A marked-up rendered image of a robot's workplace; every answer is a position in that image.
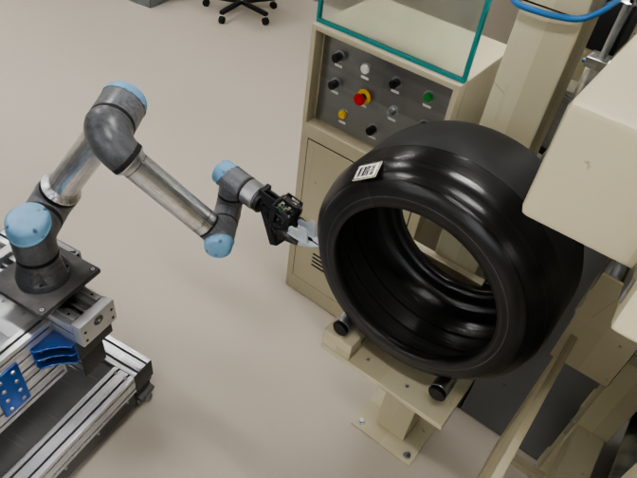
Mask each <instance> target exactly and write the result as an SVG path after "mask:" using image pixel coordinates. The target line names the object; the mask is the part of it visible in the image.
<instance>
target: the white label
mask: <svg viewBox="0 0 637 478"><path fill-rule="evenodd" d="M381 164H382V161H379V162H375V163H370V164H365V165H361V166H359V167H358V169H357V171H356V173H355V176H354V179H353V181H357V180H361V179H367V178H372V177H376V175H377V173H378V171H379V168H380V166H381Z"/></svg>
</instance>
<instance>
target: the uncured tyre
mask: <svg viewBox="0 0 637 478"><path fill-rule="evenodd" d="M379 161H382V164H381V166H380V168H379V171H378V173H377V175H376V177H372V178H367V179H361V180H357V181H353V179H354V176H355V173H356V171H357V169H358V167H359V166H361V165H365V164H370V163H375V162H379ZM541 162H542V160H541V159H540V158H539V157H538V156H537V155H535V154H534V153H533V152H532V151H530V150H529V149H528V148H526V147H525V146H524V145H522V144H521V143H519V142H517V141H516V140H514V139H512V138H510V137H508V136H506V135H505V134H503V133H501V132H499V131H496V130H494V129H491V128H488V127H485V126H482V125H479V124H476V123H471V122H466V121H458V120H438V121H431V122H426V123H421V124H416V125H413V126H411V127H408V128H405V129H403V130H401V131H399V132H397V133H395V134H393V135H392V136H390V137H389V138H387V139H385V140H384V141H383V142H381V143H380V144H379V145H377V146H376V147H374V148H373V149H372V150H371V151H370V152H369V153H367V154H366V155H364V156H363V157H361V158H360V159H358V160H357V161H356V162H354V163H353V164H352V165H350V166H349V167H348V168H346V169H345V170H344V171H343V172H342V173H341V174H340V175H339V176H338V177H337V179H336V180H335V182H334V183H333V185H332V186H331V188H330V189H329V191H328V193H327V194H326V195H325V197H324V199H323V201H322V204H321V207H320V210H319V215H318V248H319V255H320V260H321V264H322V268H323V272H324V275H325V277H326V280H327V283H328V285H329V286H330V288H331V290H332V292H333V294H334V296H335V298H336V300H337V302H338V303H339V305H340V307H341V308H342V309H343V311H344V312H345V314H346V315H347V316H348V318H349V319H350V320H351V321H352V322H353V324H354V325H355V326H356V327H357V328H358V329H359V330H360V331H361V332H362V333H363V334H364V335H365V336H366V337H367V338H368V339H369V340H370V341H372V342H373V343H374V344H375V345H376V346H378V347H379V348H380V349H382V350H383V351H384V352H386V353H387V354H389V355H390V356H392V357H393V358H395V359H397V360H399V361H401V362H403V363H405V364H407V365H408V366H410V367H412V368H414V369H417V370H419V371H422V372H425V373H428V374H431V375H435V376H438V377H448V378H457V379H468V380H480V379H489V378H494V377H500V376H503V375H506V374H508V373H511V372H513V371H514V370H516V369H518V368H519V367H520V366H521V365H523V364H524V363H525V362H527V361H528V360H529V359H531V358H532V357H533V356H535V355H536V354H537V353H538V352H539V350H540V349H541V348H542V347H543V345H544V344H545V342H546V341H547V339H548V338H549V337H550V335H551V334H552V332H553V330H554V328H555V326H556V324H557V323H558V321H559V319H560V318H561V316H562V314H563V313H564V311H565V309H566V308H567V306H568V304H569V303H570V301H571V299H572V298H573V295H574V293H575V291H576V290H577V288H578V285H579V282H580V279H581V275H582V270H583V263H584V245H583V244H581V243H579V242H577V241H575V240H574V239H572V238H570V237H568V236H566V235H564V234H562V233H560V232H558V231H556V230H553V229H551V228H549V227H547V226H545V225H543V224H541V223H539V222H538V221H536V220H534V219H532V218H530V217H528V216H526V215H525V214H524V213H523V212H522V204H523V202H524V200H525V197H526V195H527V193H528V192H529V190H530V187H531V185H532V183H533V181H534V179H535V177H536V174H537V171H538V169H539V167H540V165H541ZM403 210H405V211H411V212H413V213H416V214H419V215H421V216H423V217H425V218H426V219H428V220H430V221H432V222H434V223H435V224H437V225H438V226H440V227H441V228H443V229H444V230H446V231H447V232H449V233H450V234H451V235H452V236H454V237H455V238H456V239H457V240H458V241H459V242H460V243H461V244H462V245H463V246H464V247H465V248H466V249H467V250H468V251H469V252H470V254H471V255H472V256H473V257H474V259H475V260H476V261H477V263H478V264H479V266H480V267H481V269H482V271H483V273H484V275H485V276H486V278H487V280H488V283H489V284H490V286H491V288H485V287H479V286H475V285H470V284H467V283H464V282H462V281H459V280H457V279H455V278H453V277H451V276H450V275H448V274H446V273H445V272H443V271H442V270H441V269H439V268H438V267H437V266H435V265H434V264H433V263H432V262H431V261H430V260H429V259H428V258H427V257H426V256H425V254H424V253H423V252H422V251H421V250H420V249H419V248H418V247H417V245H416V244H415V242H414V241H413V239H412V237H411V235H410V232H409V230H408V228H407V225H406V222H405V219H404V215H403Z"/></svg>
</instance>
